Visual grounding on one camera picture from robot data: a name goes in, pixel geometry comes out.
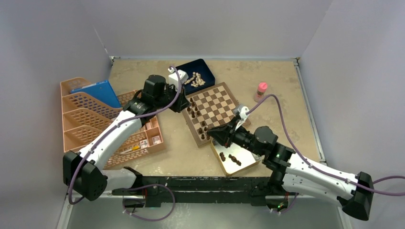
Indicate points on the blue folder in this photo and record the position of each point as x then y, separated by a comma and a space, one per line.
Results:
101, 91

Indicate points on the pink lidded small bottle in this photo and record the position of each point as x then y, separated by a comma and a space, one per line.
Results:
260, 91

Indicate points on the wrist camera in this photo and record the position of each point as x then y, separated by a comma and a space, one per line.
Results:
242, 112
177, 78

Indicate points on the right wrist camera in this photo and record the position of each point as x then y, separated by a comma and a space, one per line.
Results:
242, 112

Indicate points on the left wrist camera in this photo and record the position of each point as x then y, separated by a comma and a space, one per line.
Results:
177, 78

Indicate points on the wooden chess board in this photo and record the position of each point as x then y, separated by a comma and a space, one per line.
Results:
214, 105

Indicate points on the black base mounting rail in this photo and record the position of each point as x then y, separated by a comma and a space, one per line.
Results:
159, 190

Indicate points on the orange plastic basket tray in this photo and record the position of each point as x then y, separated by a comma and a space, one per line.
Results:
146, 140

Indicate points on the metal gold-rimmed tin tray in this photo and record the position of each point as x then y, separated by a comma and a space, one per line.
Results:
229, 168

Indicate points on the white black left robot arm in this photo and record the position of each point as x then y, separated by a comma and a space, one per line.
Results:
83, 171

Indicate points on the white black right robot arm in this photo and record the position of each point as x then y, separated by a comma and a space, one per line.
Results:
298, 174

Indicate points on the orange plastic file organizer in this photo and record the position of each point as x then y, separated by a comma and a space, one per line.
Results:
84, 117

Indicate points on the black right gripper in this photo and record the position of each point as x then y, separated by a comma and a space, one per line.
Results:
222, 134

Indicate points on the pile of light chess pieces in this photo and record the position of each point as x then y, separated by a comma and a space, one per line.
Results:
195, 81

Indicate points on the pile of dark chess pieces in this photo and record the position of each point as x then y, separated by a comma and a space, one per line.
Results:
233, 158

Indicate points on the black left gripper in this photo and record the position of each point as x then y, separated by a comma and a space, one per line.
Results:
182, 103

